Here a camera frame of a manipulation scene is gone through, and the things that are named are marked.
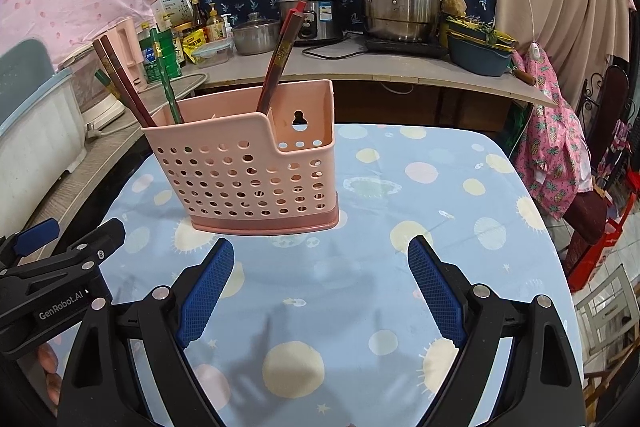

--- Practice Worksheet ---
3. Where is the maroon chopstick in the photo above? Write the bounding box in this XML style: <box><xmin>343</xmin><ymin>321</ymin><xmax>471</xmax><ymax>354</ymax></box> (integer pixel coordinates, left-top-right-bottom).
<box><xmin>100</xmin><ymin>36</ymin><xmax>155</xmax><ymax>128</ymax></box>

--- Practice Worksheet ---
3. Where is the green chopstick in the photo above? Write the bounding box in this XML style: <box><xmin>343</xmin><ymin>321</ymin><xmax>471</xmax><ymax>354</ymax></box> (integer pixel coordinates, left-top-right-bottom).
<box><xmin>150</xmin><ymin>27</ymin><xmax>184</xmax><ymax>124</ymax></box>

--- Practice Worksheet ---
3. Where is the red-brown chopstick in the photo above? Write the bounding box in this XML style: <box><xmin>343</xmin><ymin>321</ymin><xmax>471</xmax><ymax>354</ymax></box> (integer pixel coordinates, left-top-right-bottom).
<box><xmin>255</xmin><ymin>0</ymin><xmax>308</xmax><ymax>115</ymax></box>

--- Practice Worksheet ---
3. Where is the dark red twisted chopstick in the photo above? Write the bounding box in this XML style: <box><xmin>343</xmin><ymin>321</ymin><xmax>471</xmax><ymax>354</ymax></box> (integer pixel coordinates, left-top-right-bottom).
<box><xmin>259</xmin><ymin>13</ymin><xmax>305</xmax><ymax>115</ymax></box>

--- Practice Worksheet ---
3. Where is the dark brown chopstick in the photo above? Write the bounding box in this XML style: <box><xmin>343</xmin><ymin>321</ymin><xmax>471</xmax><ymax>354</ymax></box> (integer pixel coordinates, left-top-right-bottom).
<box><xmin>92</xmin><ymin>36</ymin><xmax>155</xmax><ymax>128</ymax></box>

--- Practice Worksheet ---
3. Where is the person's left hand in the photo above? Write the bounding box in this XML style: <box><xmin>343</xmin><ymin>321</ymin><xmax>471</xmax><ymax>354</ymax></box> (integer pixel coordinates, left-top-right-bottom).
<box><xmin>37</xmin><ymin>343</ymin><xmax>62</xmax><ymax>407</ymax></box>

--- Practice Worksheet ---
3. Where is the blue planet-print tablecloth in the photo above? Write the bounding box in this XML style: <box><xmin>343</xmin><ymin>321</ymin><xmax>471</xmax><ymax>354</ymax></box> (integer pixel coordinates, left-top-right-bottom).
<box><xmin>94</xmin><ymin>121</ymin><xmax>586</xmax><ymax>427</ymax></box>

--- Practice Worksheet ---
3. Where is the pink perforated utensil holder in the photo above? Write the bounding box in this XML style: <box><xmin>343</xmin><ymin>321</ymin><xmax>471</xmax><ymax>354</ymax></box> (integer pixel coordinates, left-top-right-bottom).
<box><xmin>143</xmin><ymin>79</ymin><xmax>340</xmax><ymax>235</ymax></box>

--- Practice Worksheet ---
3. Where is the red plastic stool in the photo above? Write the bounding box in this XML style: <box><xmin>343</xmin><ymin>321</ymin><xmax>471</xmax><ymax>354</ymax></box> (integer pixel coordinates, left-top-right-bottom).
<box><xmin>562</xmin><ymin>169</ymin><xmax>639</xmax><ymax>294</ymax></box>

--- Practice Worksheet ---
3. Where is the white dish drainer box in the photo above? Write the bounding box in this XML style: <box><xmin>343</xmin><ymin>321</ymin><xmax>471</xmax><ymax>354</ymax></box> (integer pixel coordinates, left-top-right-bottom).
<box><xmin>1</xmin><ymin>68</ymin><xmax>86</xmax><ymax>235</ymax></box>

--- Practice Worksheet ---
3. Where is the pink floral apron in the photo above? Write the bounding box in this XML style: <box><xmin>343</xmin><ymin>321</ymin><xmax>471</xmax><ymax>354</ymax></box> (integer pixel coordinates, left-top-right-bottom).
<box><xmin>512</xmin><ymin>51</ymin><xmax>592</xmax><ymax>219</ymax></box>

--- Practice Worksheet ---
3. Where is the white blender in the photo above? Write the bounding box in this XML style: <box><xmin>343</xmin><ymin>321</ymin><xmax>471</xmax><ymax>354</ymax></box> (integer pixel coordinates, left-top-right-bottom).
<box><xmin>60</xmin><ymin>44</ymin><xmax>125</xmax><ymax>130</ymax></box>

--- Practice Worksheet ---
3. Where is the blue-grey drainer lid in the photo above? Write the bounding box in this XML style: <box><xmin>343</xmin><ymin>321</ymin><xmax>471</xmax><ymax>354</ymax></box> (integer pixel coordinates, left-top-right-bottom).
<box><xmin>0</xmin><ymin>39</ymin><xmax>54</xmax><ymax>124</ymax></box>

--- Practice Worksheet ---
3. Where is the dark blue basin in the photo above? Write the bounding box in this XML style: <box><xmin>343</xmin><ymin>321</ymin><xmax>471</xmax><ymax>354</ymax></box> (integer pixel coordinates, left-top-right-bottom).
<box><xmin>447</xmin><ymin>30</ymin><xmax>514</xmax><ymax>77</ymax></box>

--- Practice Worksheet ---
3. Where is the clear food container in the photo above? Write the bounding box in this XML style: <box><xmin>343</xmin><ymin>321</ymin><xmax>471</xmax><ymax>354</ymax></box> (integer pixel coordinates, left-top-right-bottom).
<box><xmin>192</xmin><ymin>39</ymin><xmax>233</xmax><ymax>68</ymax></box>

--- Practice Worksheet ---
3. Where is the black induction cooker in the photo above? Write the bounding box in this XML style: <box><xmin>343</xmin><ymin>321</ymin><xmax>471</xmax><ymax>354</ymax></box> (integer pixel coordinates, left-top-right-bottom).
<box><xmin>364</xmin><ymin>37</ymin><xmax>448</xmax><ymax>60</ymax></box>

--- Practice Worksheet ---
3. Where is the yellow snack packet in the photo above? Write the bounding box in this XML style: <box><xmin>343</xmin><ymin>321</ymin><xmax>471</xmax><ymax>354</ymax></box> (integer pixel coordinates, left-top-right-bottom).
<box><xmin>181</xmin><ymin>28</ymin><xmax>207</xmax><ymax>64</ymax></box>

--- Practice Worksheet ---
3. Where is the pink electric kettle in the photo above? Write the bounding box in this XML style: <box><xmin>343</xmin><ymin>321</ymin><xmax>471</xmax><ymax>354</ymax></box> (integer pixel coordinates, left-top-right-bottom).
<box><xmin>105</xmin><ymin>16</ymin><xmax>148</xmax><ymax>92</ymax></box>

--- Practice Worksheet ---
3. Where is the yellow oil bottle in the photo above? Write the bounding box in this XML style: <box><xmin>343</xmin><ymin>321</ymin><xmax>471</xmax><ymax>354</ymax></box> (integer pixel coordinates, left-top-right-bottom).
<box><xmin>206</xmin><ymin>4</ymin><xmax>226</xmax><ymax>42</ymax></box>

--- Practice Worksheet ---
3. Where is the small steel pot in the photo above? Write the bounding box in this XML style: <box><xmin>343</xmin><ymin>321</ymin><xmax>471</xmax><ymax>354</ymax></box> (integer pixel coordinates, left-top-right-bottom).
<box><xmin>232</xmin><ymin>12</ymin><xmax>281</xmax><ymax>55</ymax></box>

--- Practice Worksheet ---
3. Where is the white carton box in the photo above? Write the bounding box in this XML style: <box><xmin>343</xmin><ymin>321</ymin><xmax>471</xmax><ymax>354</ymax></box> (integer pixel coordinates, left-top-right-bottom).
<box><xmin>151</xmin><ymin>0</ymin><xmax>192</xmax><ymax>31</ymax></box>

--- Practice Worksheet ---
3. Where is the steel rice cooker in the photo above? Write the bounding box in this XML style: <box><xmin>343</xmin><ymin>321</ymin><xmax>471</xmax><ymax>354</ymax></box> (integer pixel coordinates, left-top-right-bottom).
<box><xmin>278</xmin><ymin>0</ymin><xmax>344</xmax><ymax>43</ymax></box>

